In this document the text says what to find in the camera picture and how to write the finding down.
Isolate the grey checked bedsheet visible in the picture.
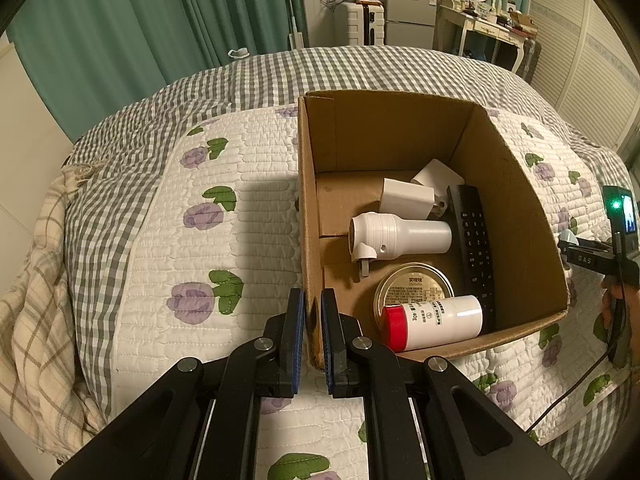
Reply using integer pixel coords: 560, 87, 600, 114
65, 47, 629, 479

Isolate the white power adapter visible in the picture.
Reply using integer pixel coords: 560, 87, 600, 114
378, 178, 447, 220

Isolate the white folding phone stand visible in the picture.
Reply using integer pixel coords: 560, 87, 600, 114
411, 158, 465, 200

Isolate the white bottle red cap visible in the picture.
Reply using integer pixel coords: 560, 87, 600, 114
381, 296, 483, 352

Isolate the white floral quilt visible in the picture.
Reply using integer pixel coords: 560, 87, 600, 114
110, 105, 630, 479

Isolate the beige plaid blanket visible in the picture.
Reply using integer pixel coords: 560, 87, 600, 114
1, 162, 105, 457

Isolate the black remote control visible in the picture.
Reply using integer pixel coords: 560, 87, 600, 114
447, 184, 496, 335

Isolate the teal curtain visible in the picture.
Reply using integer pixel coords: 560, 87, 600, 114
8, 0, 307, 141

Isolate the round gold tin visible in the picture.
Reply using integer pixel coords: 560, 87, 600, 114
373, 262, 454, 330

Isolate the person's right hand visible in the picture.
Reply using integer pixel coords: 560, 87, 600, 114
601, 275, 639, 370

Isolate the brown cardboard box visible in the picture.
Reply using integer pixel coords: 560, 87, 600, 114
298, 90, 568, 368

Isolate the white cylindrical handheld device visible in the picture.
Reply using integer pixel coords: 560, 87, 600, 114
348, 212, 452, 278

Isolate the white dressing table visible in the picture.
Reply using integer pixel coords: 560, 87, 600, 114
434, 4, 528, 73

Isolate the white suitcase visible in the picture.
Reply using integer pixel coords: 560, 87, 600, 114
333, 1, 385, 46

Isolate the black cable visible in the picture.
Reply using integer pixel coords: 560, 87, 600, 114
524, 278, 629, 436

